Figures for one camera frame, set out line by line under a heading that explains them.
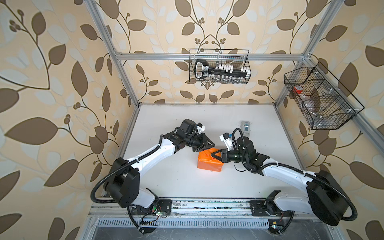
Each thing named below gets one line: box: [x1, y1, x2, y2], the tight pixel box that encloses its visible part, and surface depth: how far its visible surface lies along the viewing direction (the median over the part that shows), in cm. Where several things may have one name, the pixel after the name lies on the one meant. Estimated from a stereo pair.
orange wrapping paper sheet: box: [197, 147, 224, 172], surface depth 79 cm
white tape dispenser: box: [240, 120, 251, 135], surface depth 104 cm
